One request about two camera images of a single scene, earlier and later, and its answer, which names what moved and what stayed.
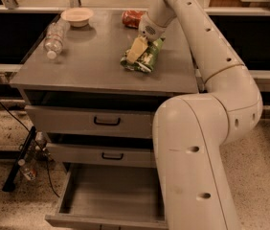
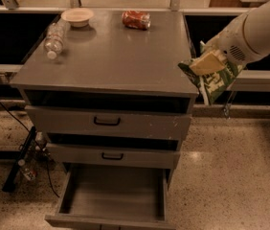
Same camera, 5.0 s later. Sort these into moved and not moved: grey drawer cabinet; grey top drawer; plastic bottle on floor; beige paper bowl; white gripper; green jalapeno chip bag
Moved: green jalapeno chip bag; white gripper
Not moved: plastic bottle on floor; grey top drawer; beige paper bowl; grey drawer cabinet
